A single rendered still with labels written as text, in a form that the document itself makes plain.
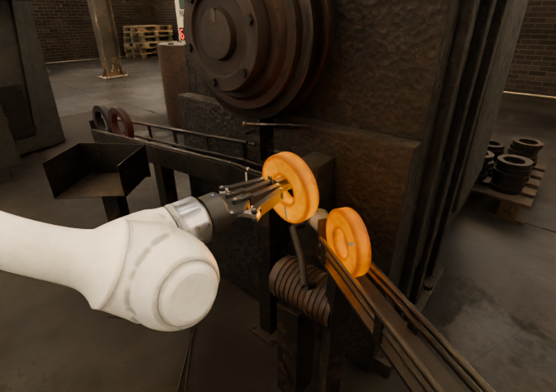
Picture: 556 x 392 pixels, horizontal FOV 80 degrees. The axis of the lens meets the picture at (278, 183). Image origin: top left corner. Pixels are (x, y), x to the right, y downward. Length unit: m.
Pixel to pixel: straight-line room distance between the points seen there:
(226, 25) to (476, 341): 1.46
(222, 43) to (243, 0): 0.12
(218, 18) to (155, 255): 0.67
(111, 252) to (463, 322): 1.52
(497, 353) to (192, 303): 1.42
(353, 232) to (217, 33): 0.59
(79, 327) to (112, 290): 1.32
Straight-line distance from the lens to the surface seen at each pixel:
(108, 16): 8.02
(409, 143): 0.91
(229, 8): 0.91
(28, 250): 0.41
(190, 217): 0.57
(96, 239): 0.41
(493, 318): 1.79
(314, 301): 0.92
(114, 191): 1.31
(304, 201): 0.67
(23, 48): 3.72
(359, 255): 0.71
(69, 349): 1.66
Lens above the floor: 1.16
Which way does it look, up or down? 27 degrees down
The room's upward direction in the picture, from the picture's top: straight up
